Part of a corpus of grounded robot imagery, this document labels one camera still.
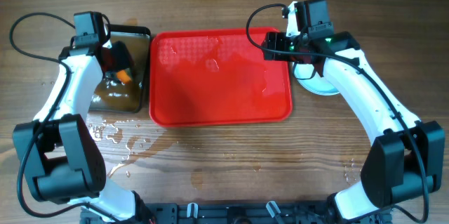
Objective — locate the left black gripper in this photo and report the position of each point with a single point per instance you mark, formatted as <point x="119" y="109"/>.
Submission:
<point x="123" y="58"/>

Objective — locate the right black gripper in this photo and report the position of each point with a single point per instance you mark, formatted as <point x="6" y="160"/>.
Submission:
<point x="275" y="41"/>

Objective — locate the orange sponge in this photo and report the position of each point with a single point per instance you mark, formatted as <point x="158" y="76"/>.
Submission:
<point x="124" y="76"/>

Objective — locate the white plate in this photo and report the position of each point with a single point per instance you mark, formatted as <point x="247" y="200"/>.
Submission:
<point x="312" y="81"/>

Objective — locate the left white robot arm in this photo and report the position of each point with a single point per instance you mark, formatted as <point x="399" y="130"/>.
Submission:
<point x="61" y="167"/>

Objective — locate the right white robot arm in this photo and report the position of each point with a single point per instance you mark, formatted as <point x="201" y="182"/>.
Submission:
<point x="405" y="162"/>

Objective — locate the black water tray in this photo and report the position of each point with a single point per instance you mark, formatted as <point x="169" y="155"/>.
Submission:
<point x="113" y="96"/>

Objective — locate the red plastic tray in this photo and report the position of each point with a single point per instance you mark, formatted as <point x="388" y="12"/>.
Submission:
<point x="214" y="77"/>

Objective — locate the black mounting rail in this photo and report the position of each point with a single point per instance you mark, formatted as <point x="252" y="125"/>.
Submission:
<point x="313" y="212"/>

